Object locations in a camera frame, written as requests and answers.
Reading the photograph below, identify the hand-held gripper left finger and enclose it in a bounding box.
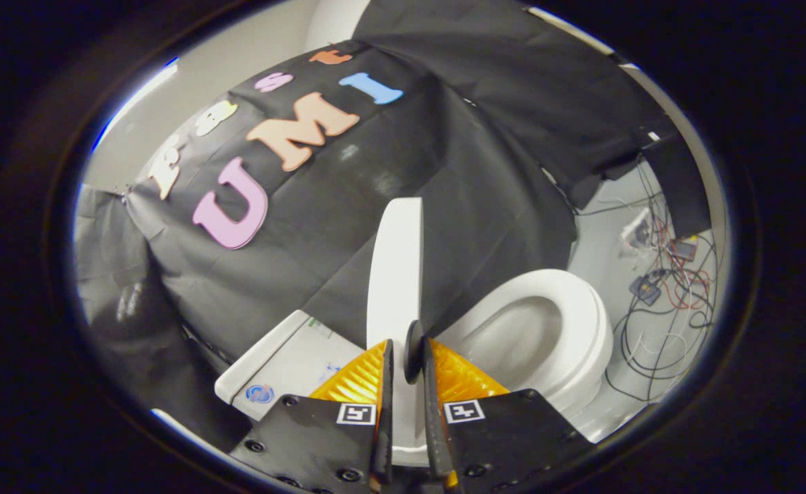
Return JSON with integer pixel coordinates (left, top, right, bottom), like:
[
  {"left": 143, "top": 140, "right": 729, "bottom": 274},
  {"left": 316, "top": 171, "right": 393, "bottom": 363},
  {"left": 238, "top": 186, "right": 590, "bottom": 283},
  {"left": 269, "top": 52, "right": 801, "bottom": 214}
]
[{"left": 228, "top": 338, "right": 395, "bottom": 494}]

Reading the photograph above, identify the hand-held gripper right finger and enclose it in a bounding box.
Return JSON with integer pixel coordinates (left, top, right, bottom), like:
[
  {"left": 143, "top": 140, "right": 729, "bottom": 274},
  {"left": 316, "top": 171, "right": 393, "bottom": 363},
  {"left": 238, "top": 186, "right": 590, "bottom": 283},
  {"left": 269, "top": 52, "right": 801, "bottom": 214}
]
[{"left": 421, "top": 336, "right": 597, "bottom": 494}]

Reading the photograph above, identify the black round lid knob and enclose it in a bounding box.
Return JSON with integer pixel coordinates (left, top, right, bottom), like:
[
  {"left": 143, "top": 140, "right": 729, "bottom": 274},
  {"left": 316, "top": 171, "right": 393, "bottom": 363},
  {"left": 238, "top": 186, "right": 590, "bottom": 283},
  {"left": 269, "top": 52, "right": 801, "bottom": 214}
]
[{"left": 404, "top": 320, "right": 426, "bottom": 385}]

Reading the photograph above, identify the white toilet lid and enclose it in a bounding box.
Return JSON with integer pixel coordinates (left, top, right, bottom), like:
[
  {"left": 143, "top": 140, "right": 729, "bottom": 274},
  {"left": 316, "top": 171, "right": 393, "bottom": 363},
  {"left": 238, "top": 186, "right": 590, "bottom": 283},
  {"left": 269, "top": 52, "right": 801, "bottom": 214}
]
[{"left": 366, "top": 198, "right": 425, "bottom": 469}]

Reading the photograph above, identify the white toilet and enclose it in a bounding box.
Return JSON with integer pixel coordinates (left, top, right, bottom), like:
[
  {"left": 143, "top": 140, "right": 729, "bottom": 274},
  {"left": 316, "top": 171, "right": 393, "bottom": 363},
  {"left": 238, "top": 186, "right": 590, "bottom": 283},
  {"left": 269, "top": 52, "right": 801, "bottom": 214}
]
[{"left": 213, "top": 269, "right": 615, "bottom": 469}]

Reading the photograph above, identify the white toilet seat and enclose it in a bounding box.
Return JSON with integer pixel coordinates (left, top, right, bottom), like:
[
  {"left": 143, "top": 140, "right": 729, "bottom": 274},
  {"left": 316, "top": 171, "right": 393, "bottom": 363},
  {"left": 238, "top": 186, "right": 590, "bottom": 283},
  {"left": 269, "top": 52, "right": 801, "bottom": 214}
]
[{"left": 436, "top": 269, "right": 615, "bottom": 414}]

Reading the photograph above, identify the black backdrop cloth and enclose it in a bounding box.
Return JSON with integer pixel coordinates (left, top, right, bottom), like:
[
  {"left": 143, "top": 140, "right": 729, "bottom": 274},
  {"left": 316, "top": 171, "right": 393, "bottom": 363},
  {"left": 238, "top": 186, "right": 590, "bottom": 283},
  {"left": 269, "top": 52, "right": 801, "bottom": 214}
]
[{"left": 73, "top": 0, "right": 713, "bottom": 455}]

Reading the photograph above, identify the small dark blue electronics box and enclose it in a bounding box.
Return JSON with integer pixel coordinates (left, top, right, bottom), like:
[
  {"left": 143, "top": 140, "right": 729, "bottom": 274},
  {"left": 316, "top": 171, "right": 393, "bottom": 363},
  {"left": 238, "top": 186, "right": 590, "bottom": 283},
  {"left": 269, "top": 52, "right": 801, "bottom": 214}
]
[{"left": 628, "top": 274, "right": 663, "bottom": 307}]

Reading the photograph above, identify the clear plastic bag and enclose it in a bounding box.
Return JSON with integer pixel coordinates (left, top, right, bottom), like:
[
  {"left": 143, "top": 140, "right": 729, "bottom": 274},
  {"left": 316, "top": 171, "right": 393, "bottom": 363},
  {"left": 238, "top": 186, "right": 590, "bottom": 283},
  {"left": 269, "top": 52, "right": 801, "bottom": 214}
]
[{"left": 618, "top": 206, "right": 654, "bottom": 259}]

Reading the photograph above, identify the small dark electronics module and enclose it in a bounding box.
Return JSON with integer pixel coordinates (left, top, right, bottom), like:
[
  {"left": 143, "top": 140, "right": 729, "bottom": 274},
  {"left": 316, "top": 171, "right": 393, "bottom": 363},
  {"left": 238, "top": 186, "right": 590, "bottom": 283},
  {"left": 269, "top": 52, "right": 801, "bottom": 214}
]
[{"left": 669, "top": 236, "right": 700, "bottom": 262}]

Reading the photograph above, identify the tangle of thin cables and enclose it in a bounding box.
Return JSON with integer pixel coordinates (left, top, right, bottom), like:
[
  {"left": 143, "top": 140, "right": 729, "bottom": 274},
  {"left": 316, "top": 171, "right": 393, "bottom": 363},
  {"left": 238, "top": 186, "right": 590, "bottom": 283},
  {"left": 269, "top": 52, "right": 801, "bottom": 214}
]
[{"left": 604, "top": 156, "right": 720, "bottom": 403}]

